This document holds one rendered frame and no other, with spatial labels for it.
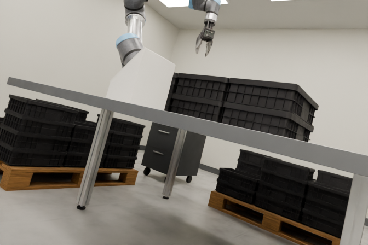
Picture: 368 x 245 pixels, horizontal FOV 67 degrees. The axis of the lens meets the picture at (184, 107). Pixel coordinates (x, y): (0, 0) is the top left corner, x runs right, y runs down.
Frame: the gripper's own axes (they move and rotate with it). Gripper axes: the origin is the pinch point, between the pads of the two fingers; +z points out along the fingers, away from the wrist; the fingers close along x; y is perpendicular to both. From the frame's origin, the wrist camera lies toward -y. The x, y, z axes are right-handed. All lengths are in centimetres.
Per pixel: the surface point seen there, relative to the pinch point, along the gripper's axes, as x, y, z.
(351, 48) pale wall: 259, -200, -132
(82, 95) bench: -50, 57, 45
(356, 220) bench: 54, 79, 64
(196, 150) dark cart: 55, -173, 70
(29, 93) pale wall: -174, -243, 53
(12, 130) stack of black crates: -105, -38, 77
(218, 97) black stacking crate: 4, 46, 30
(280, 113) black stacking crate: 23, 68, 33
